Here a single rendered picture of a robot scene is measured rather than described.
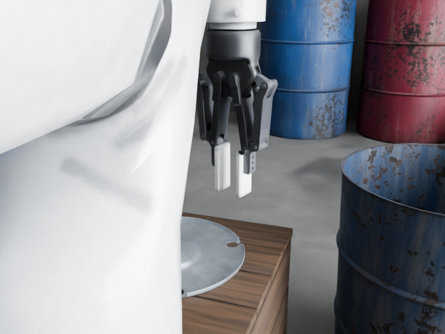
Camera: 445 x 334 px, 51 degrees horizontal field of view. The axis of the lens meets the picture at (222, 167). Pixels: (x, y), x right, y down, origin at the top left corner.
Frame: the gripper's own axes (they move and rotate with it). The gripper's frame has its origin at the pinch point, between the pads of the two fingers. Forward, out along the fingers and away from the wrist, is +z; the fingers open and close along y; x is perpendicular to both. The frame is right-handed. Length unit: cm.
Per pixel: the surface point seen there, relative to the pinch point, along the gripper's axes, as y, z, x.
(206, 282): -3.4, 19.4, -2.5
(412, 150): 10, 9, 55
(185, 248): -13.0, 18.8, 2.8
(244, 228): -10.1, 19.8, 17.3
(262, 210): -54, 56, 93
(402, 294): 21.7, 22.7, 18.3
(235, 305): 3.4, 19.9, -4.0
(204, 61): -196, 19, 227
